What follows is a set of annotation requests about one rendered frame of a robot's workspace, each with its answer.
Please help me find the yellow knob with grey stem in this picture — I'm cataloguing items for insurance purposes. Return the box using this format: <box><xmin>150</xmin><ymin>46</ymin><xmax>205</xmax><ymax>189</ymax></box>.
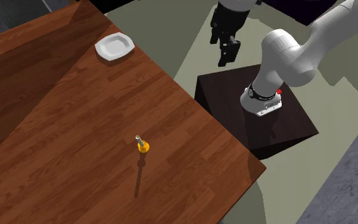
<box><xmin>135</xmin><ymin>134</ymin><xmax>151</xmax><ymax>154</ymax></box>

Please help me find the white plate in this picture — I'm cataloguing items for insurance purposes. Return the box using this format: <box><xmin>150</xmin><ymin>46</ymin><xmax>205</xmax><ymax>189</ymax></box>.
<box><xmin>94</xmin><ymin>32</ymin><xmax>135</xmax><ymax>62</ymax></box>

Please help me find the dark robot stand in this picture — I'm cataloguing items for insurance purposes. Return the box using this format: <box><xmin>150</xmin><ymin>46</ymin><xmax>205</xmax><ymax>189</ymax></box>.
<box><xmin>194</xmin><ymin>64</ymin><xmax>320</xmax><ymax>161</ymax></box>

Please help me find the brown wooden table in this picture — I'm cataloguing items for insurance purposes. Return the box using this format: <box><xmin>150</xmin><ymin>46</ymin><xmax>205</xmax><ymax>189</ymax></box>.
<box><xmin>0</xmin><ymin>0</ymin><xmax>267</xmax><ymax>224</ymax></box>

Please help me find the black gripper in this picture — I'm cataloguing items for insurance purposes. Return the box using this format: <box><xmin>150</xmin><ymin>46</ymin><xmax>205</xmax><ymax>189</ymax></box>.
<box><xmin>209</xmin><ymin>6</ymin><xmax>251</xmax><ymax>67</ymax></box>

